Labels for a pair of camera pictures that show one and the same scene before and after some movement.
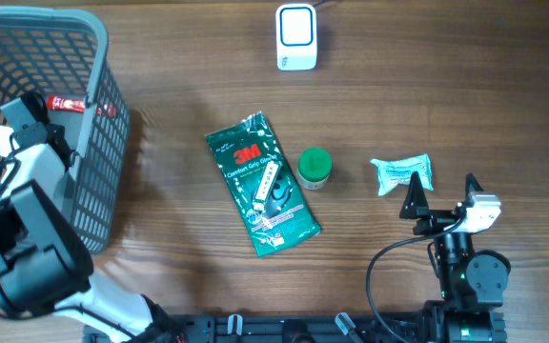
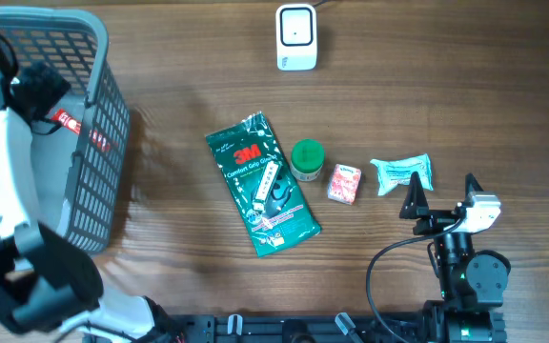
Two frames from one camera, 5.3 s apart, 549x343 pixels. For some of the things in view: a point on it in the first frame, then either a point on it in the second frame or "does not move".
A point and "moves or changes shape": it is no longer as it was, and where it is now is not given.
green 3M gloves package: x=241 y=151 does not move
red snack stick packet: x=63 y=103 -> x=70 y=122
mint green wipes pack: x=395 y=172 does not move
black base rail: x=275 y=328 does not move
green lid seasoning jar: x=315 y=166 moves or changes shape
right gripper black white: x=416 y=206 does not move
